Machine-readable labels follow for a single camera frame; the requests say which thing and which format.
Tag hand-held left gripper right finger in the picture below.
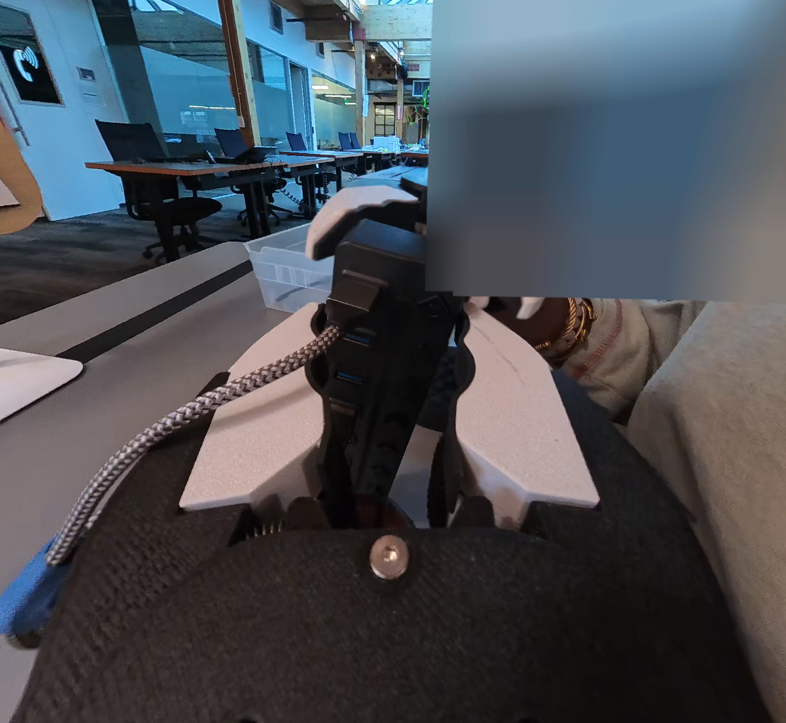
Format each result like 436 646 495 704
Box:
429 302 601 529

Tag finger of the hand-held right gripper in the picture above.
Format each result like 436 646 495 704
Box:
305 185 427 261

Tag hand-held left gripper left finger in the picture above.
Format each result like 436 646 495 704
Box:
178 302 345 529

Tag clear plastic bin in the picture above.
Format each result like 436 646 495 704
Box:
244 223 337 313

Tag black usb hub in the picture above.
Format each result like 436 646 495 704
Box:
307 220 469 518

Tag grey braided usb cable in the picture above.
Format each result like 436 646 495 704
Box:
0 272 389 644

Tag person's right forearm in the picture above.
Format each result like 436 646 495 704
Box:
553 298 707 423

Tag person's right hand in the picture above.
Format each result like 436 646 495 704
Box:
528 298 584 368

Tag blue office chair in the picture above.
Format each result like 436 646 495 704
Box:
215 128 254 160

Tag wooden desk black legs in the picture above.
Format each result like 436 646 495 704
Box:
86 155 289 264

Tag wooden pillar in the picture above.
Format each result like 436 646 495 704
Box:
209 0 262 147

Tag black office chair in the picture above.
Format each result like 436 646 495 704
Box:
95 118 223 264

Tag wooden display board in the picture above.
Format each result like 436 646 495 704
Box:
0 118 44 237

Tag black phone sign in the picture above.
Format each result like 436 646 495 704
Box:
0 5 65 105

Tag gold bracelets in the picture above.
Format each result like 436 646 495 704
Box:
534 298 598 362

